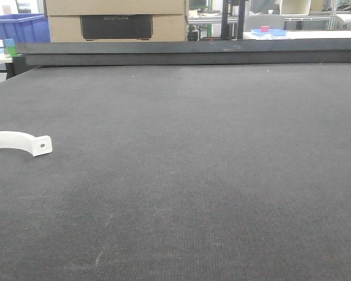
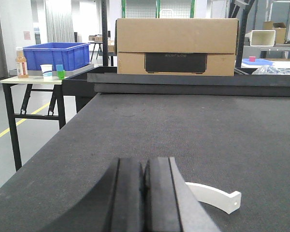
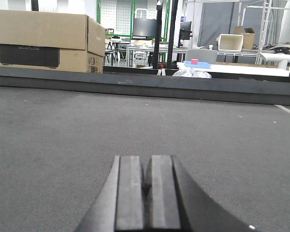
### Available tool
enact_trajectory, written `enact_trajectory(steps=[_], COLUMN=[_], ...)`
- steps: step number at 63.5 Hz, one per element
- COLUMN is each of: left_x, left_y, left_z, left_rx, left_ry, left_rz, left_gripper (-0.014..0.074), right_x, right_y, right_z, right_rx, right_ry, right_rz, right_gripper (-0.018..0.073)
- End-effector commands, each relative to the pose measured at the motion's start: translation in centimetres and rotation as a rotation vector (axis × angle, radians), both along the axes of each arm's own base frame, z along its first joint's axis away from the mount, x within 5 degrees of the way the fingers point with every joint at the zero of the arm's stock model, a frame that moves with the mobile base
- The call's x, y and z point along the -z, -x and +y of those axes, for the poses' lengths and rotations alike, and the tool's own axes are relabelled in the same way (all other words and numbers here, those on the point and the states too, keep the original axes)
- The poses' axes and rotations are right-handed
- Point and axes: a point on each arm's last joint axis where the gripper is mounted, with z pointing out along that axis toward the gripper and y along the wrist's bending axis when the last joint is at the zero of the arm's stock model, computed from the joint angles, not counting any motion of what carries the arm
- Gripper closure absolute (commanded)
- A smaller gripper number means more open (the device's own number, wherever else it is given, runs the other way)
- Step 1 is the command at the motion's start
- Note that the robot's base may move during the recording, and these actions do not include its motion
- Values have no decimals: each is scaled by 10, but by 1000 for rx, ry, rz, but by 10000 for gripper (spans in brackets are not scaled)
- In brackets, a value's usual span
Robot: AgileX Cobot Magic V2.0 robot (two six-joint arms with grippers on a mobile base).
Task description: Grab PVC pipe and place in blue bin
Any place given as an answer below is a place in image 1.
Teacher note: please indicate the white curved pipe clamp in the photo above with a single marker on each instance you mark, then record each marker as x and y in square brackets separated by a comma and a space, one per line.
[36, 146]

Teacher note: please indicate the large cardboard box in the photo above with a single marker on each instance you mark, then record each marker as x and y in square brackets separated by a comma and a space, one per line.
[117, 21]

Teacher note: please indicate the grey chair back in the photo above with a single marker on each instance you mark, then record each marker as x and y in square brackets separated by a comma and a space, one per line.
[273, 21]

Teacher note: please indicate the blue flat tray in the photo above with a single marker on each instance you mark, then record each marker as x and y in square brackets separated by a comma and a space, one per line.
[272, 32]

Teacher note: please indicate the blue plastic crate background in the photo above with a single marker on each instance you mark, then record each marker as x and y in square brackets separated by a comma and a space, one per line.
[25, 28]

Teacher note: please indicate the dark raised table board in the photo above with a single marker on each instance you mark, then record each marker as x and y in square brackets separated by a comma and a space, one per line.
[233, 52]

